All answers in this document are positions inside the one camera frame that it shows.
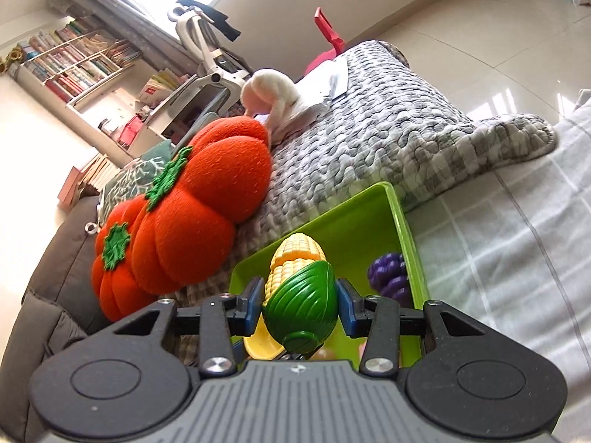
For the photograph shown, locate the grey padded headboard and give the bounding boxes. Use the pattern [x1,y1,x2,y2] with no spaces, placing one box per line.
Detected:
[0,194,112,443]

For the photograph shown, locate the white bookshelf with books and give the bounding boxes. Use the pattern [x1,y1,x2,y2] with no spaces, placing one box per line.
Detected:
[9,18,144,116]

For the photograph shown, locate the grey checked quilt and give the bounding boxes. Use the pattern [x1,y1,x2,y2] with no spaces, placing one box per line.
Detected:
[178,39,559,315]

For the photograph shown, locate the red plastic handle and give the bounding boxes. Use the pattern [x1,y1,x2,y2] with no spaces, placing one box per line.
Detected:
[314,7,345,54]

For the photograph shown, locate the yellow plastic toy bowl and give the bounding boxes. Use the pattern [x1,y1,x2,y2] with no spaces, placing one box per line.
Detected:
[243,320,289,361]

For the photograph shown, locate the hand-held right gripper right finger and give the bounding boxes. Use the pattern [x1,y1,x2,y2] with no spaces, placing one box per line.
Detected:
[337,279,492,377]

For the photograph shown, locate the grey grid bed sheet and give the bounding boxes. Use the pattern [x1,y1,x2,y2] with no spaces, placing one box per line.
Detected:
[402,102,591,379]

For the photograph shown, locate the purple toy grapes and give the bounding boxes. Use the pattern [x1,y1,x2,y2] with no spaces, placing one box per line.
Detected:
[368,251,411,308]

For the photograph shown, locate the white plush toy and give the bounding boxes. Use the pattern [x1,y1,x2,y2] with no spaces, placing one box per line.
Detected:
[241,69,333,141]

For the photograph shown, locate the pile of magazines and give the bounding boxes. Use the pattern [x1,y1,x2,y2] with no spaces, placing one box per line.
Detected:
[137,69,185,107]

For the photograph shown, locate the stack of books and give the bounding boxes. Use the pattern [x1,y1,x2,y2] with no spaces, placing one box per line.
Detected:
[58,152,116,208]

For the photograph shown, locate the white paper sheets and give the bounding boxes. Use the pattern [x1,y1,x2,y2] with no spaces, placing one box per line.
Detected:
[295,58,352,102]

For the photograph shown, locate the white exercise bike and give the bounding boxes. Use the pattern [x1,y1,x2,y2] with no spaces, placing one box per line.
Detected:
[167,2,252,116]

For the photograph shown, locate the grey patterned curtain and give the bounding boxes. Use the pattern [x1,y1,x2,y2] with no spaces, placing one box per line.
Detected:
[48,0,208,75]

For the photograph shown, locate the black cloth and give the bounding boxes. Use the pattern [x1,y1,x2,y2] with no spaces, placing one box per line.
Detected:
[177,0,242,42]

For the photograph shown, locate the green plastic box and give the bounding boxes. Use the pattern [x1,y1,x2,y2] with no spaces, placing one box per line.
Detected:
[229,181,430,370]

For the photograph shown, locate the orange pumpkin cushion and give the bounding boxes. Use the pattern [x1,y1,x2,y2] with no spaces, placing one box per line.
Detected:
[131,117,273,293]
[91,194,155,321]

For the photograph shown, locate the teal leaf-pattern cushion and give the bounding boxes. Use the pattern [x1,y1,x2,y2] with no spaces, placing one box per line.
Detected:
[96,141,175,229]

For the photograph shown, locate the toy corn cob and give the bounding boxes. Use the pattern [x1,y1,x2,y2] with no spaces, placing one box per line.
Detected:
[262,234,339,354]

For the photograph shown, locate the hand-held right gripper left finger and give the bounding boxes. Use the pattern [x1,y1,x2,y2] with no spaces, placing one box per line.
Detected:
[99,279,266,377]

